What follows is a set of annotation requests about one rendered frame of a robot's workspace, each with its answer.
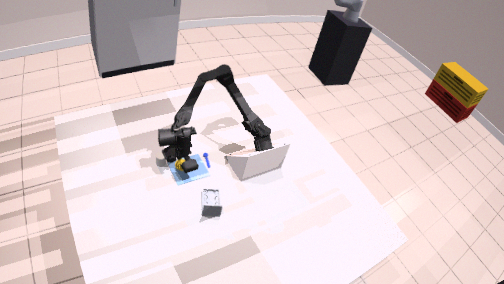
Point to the light blue flat mat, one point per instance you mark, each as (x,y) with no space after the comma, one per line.
(182,178)

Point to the yellow round plate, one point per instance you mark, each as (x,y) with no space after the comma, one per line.
(177,164)

